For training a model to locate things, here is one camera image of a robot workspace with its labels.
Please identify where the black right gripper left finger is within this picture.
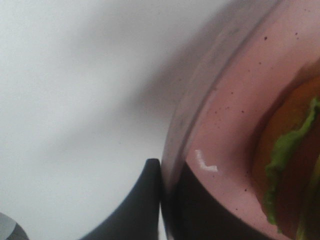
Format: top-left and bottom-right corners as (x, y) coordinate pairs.
(83, 158), (161, 240)

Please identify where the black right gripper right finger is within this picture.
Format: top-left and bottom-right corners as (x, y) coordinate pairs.
(167, 159), (287, 240)

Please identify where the toy burger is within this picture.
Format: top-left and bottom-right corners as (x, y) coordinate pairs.
(252, 62), (320, 240)

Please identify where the pink speckled plate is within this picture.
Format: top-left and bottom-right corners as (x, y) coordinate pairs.
(161, 0), (320, 239)

